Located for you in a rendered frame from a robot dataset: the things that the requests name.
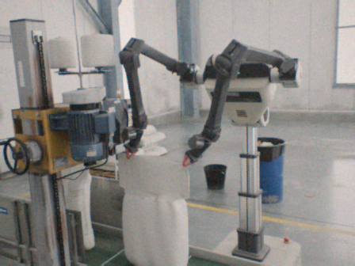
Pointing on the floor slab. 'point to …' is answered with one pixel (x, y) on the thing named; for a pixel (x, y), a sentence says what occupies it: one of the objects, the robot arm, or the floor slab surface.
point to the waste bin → (272, 169)
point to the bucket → (215, 176)
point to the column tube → (47, 244)
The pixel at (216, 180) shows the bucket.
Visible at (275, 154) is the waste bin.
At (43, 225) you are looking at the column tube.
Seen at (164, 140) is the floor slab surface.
